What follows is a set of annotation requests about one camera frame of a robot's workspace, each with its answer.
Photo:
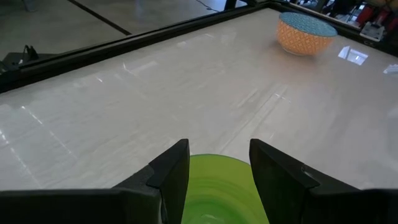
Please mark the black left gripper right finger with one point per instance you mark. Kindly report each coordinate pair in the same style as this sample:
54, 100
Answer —
280, 183

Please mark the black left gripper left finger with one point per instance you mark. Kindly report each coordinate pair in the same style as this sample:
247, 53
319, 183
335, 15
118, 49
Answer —
169, 183

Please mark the green round plate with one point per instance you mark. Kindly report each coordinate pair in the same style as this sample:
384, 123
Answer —
220, 193

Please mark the orange patterned bowl blue inside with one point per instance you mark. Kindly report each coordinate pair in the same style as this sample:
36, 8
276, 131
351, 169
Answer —
303, 35

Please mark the white box device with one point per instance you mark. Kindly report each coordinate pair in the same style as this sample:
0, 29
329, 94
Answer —
372, 31

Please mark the red objects on shelf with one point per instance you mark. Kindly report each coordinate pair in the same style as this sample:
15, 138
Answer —
377, 15

